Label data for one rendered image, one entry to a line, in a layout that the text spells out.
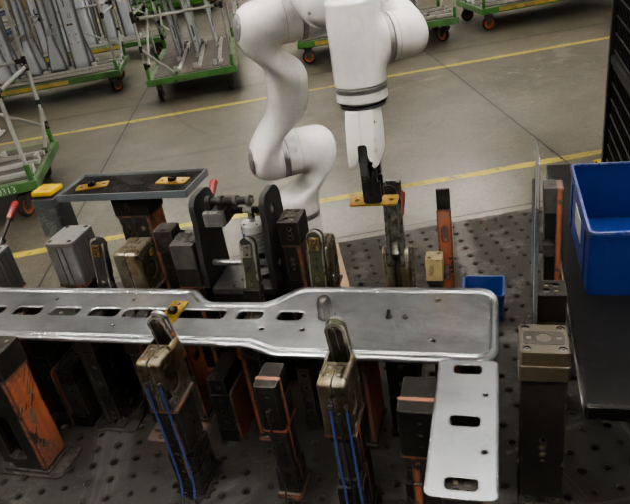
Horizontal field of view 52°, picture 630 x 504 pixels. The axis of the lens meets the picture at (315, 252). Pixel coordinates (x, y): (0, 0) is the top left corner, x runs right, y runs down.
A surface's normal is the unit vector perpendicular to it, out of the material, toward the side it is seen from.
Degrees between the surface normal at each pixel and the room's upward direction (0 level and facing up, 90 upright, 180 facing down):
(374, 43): 89
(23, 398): 90
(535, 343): 0
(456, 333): 0
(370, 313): 0
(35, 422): 90
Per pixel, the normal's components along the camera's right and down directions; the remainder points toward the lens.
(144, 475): -0.14, -0.86
